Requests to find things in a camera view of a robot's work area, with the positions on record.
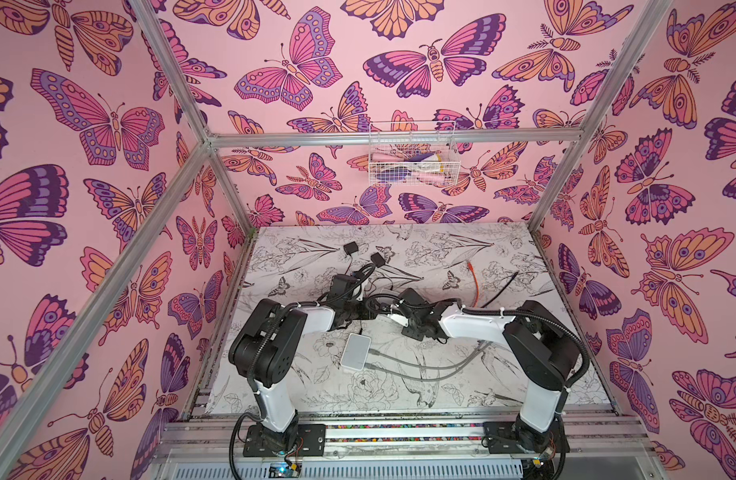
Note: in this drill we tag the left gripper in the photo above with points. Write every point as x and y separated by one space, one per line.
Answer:
366 315

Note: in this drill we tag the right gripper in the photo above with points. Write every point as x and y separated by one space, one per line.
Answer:
405 310

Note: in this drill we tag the black adapter cable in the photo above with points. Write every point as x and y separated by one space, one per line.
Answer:
386 279

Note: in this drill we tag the white network switch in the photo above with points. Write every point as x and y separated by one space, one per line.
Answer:
355 352

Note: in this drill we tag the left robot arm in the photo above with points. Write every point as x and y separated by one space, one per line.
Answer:
264 350

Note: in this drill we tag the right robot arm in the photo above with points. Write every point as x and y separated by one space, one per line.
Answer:
550 354

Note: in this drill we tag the black power adapter near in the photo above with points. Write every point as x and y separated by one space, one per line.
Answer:
378 260

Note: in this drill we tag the black power adapter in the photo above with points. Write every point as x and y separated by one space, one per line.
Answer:
351 248
378 260

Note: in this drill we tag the black power adapter far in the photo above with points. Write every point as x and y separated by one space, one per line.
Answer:
351 248

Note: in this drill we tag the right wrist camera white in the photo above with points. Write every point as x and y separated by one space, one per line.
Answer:
398 319

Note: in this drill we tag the white wire basket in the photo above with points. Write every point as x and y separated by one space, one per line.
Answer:
409 154

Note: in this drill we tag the front aluminium rail base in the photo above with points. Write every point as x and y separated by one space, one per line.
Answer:
596 444

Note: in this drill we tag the aluminium frame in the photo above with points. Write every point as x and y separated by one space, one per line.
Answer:
23 422

